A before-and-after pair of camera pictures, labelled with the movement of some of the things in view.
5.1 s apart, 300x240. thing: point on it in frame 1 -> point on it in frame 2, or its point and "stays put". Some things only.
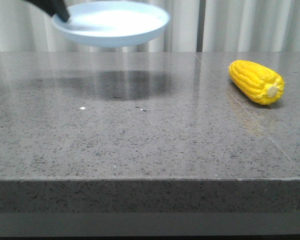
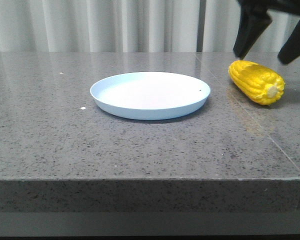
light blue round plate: (112, 23) -> (150, 95)
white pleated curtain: (194, 26) stays put
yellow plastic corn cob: (257, 82) stays put
